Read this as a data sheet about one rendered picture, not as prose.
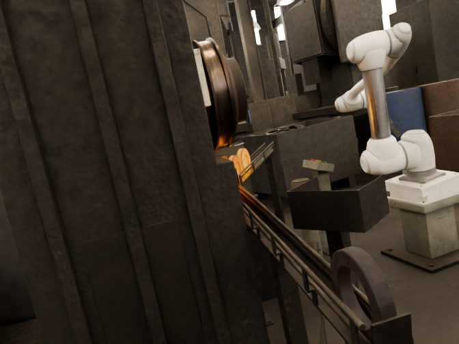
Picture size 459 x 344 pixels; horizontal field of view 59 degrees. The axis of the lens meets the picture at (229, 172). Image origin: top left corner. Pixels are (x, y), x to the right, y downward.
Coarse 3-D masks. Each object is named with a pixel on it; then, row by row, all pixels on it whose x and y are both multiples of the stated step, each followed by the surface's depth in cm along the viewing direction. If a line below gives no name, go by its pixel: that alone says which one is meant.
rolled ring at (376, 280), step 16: (336, 256) 81; (352, 256) 74; (368, 256) 74; (336, 272) 82; (368, 272) 71; (336, 288) 84; (352, 288) 84; (368, 288) 70; (384, 288) 69; (352, 304) 83; (384, 304) 69; (368, 320) 79; (368, 336) 75
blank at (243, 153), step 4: (244, 148) 247; (240, 152) 242; (244, 152) 246; (248, 152) 252; (240, 156) 241; (244, 156) 245; (248, 156) 251; (244, 160) 244; (248, 160) 251; (244, 164) 243; (244, 168) 242; (248, 168) 249; (244, 172) 245; (248, 172) 248
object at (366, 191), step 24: (288, 192) 141; (312, 192) 134; (336, 192) 128; (360, 192) 124; (384, 192) 137; (312, 216) 137; (336, 216) 130; (360, 216) 125; (384, 216) 136; (336, 240) 141
